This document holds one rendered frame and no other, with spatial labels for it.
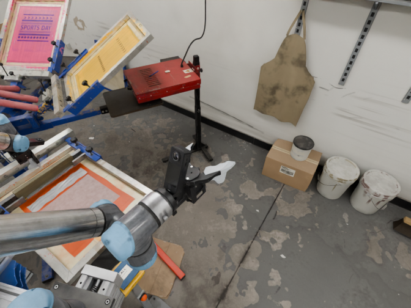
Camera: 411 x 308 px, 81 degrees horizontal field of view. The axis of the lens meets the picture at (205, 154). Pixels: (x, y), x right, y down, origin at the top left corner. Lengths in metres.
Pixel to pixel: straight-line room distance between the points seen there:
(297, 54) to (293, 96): 0.40
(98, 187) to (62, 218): 1.02
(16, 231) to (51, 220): 0.07
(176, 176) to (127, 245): 0.18
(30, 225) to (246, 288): 1.90
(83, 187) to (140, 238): 1.14
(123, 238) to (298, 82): 2.19
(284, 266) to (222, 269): 0.53
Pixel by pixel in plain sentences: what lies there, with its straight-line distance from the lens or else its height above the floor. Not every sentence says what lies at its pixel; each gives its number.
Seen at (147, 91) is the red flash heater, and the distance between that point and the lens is 2.07.
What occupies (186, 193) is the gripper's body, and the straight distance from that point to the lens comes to 0.63.
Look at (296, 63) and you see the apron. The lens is 2.43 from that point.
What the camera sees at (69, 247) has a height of 0.95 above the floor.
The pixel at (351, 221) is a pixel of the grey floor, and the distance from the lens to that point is 2.83.
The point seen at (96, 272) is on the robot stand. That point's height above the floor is 1.21.
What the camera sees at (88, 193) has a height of 0.95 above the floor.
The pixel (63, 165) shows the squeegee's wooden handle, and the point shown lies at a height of 1.03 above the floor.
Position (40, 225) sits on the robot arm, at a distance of 0.58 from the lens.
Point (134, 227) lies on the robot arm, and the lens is 0.55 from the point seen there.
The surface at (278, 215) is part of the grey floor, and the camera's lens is 2.58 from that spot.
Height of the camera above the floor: 2.16
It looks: 46 degrees down
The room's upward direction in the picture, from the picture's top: straight up
